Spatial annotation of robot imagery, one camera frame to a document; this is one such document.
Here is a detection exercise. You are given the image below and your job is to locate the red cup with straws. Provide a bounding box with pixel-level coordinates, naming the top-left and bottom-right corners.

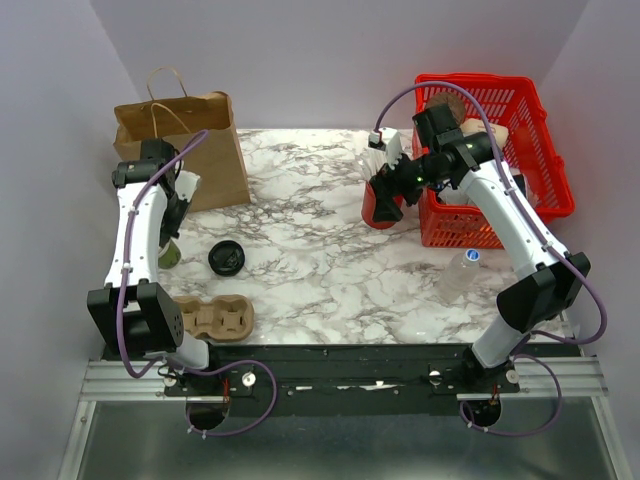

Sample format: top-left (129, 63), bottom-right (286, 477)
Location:
top-left (361, 150), bottom-right (396, 230)

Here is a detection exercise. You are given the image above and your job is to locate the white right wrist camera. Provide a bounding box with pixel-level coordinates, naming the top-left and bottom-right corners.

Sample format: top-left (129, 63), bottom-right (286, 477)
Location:
top-left (368, 127), bottom-right (403, 173)

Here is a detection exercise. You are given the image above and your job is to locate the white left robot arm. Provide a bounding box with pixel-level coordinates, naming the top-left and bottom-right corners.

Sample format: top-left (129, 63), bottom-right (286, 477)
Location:
top-left (87, 138), bottom-right (222, 395)

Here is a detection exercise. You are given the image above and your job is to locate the black coffee cup lid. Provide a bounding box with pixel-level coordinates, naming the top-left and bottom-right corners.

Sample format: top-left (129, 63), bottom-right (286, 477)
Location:
top-left (207, 240), bottom-right (246, 277)

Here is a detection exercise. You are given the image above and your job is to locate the green paper coffee cup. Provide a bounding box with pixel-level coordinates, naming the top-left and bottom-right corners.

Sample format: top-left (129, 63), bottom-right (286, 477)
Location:
top-left (158, 238), bottom-right (182, 270)

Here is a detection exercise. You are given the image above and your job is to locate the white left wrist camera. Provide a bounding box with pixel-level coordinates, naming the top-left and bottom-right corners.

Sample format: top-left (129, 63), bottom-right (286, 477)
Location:
top-left (175, 170), bottom-right (201, 203)

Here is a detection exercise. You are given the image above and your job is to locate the black mounting base rail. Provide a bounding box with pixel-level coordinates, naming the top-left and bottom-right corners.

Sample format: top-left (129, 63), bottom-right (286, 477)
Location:
top-left (164, 344), bottom-right (519, 417)

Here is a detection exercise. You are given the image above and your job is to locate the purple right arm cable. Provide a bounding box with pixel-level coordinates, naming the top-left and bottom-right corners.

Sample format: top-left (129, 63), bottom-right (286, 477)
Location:
top-left (375, 81), bottom-right (609, 439)

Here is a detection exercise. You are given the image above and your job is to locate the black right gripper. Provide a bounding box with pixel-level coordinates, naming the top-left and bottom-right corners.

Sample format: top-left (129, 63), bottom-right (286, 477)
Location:
top-left (368, 145), bottom-right (447, 223)

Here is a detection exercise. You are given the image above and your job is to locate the brown paper bag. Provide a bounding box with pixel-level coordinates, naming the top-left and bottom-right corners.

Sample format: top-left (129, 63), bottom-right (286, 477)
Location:
top-left (113, 91), bottom-right (251, 212)

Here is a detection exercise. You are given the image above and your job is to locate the brown cardboard cup carrier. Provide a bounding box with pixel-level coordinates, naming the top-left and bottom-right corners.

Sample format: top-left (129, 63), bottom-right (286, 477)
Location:
top-left (173, 295), bottom-right (255, 343)

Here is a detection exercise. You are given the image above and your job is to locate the red plastic basket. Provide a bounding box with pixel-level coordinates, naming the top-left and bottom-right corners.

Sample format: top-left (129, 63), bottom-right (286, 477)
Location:
top-left (415, 73), bottom-right (575, 249)

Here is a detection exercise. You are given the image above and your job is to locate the clear plastic water bottle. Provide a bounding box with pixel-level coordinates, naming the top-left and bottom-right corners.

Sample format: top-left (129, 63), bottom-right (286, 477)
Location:
top-left (436, 249), bottom-right (480, 303)

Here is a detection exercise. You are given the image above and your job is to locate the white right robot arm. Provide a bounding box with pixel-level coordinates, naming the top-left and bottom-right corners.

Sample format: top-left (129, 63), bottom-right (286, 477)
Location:
top-left (363, 104), bottom-right (590, 392)

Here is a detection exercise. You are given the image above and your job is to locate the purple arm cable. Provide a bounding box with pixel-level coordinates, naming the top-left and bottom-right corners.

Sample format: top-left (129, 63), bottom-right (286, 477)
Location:
top-left (115, 129), bottom-right (279, 438)
top-left (375, 81), bottom-right (609, 439)

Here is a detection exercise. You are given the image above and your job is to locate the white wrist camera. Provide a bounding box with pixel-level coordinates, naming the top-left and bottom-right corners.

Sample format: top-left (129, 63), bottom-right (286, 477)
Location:
top-left (175, 170), bottom-right (201, 203)
top-left (368, 127), bottom-right (403, 173)

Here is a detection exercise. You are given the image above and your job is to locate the beige wrapped roll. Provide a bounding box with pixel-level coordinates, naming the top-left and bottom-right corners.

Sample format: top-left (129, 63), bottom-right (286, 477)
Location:
top-left (460, 118), bottom-right (509, 150)

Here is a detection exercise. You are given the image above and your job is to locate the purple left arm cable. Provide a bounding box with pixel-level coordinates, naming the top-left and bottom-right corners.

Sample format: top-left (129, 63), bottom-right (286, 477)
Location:
top-left (115, 129), bottom-right (279, 438)

